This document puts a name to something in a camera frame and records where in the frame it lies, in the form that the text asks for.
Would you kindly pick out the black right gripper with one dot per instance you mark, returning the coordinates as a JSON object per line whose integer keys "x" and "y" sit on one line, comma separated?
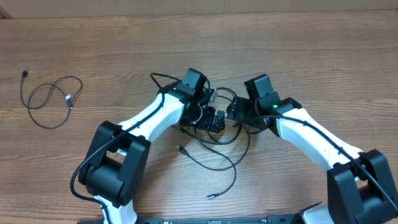
{"x": 235, "y": 109}

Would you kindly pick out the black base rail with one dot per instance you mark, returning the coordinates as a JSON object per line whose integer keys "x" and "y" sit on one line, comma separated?
{"x": 270, "y": 219}

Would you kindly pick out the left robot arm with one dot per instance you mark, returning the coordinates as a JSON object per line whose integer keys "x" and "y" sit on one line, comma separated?
{"x": 114, "y": 164}

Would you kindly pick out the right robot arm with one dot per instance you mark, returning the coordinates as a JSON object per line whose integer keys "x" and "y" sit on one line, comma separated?
{"x": 360, "y": 185}

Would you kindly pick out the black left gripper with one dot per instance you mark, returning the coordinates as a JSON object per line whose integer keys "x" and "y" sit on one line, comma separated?
{"x": 214, "y": 121}

